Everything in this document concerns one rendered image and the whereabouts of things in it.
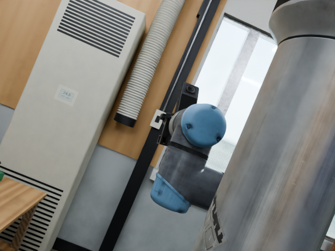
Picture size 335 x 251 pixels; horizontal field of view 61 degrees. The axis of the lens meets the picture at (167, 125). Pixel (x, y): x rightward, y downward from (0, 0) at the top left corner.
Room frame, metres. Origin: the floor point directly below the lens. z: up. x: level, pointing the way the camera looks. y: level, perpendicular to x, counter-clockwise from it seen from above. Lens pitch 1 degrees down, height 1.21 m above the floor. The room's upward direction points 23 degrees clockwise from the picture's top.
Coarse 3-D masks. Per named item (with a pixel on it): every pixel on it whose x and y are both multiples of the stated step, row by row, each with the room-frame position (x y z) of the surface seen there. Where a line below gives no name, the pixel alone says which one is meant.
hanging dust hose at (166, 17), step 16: (176, 0) 1.95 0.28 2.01; (160, 16) 1.95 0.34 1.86; (176, 16) 1.99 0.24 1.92; (160, 32) 1.94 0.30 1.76; (144, 48) 1.95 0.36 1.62; (160, 48) 1.97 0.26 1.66; (144, 64) 1.94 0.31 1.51; (144, 80) 1.94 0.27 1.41; (128, 96) 1.95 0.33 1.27; (144, 96) 1.98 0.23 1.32; (128, 112) 1.94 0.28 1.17
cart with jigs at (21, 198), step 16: (0, 176) 1.59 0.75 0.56; (0, 192) 1.48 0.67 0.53; (16, 192) 1.55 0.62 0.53; (32, 192) 1.64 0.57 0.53; (0, 208) 1.33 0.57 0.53; (16, 208) 1.39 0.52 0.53; (32, 208) 1.64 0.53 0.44; (0, 224) 1.21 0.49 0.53; (0, 240) 1.67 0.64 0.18; (16, 240) 1.64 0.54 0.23
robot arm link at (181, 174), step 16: (176, 144) 0.49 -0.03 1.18; (176, 160) 0.48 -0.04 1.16; (192, 160) 0.48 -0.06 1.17; (160, 176) 0.48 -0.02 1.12; (176, 176) 0.47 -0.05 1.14; (192, 176) 0.48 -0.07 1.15; (208, 176) 0.49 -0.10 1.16; (160, 192) 0.48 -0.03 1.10; (176, 192) 0.47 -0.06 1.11; (192, 192) 0.48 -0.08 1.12; (208, 192) 0.48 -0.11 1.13; (176, 208) 0.47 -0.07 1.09; (208, 208) 0.50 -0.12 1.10
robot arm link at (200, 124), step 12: (192, 108) 0.47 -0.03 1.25; (204, 108) 0.47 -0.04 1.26; (216, 108) 0.47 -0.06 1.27; (180, 120) 0.50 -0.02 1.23; (192, 120) 0.46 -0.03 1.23; (204, 120) 0.46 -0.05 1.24; (216, 120) 0.47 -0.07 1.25; (180, 132) 0.49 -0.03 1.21; (192, 132) 0.46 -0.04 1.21; (204, 132) 0.46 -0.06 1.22; (216, 132) 0.47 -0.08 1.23; (192, 144) 0.48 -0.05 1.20; (204, 144) 0.46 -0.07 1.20
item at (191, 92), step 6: (186, 84) 0.70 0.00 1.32; (180, 90) 0.69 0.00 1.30; (186, 90) 0.69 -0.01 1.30; (192, 90) 0.69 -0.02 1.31; (198, 90) 0.70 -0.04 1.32; (180, 96) 0.67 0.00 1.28; (186, 96) 0.68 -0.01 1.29; (192, 96) 0.68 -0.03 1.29; (180, 102) 0.66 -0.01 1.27; (186, 102) 0.67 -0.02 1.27; (192, 102) 0.67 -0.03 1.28; (180, 108) 0.65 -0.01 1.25
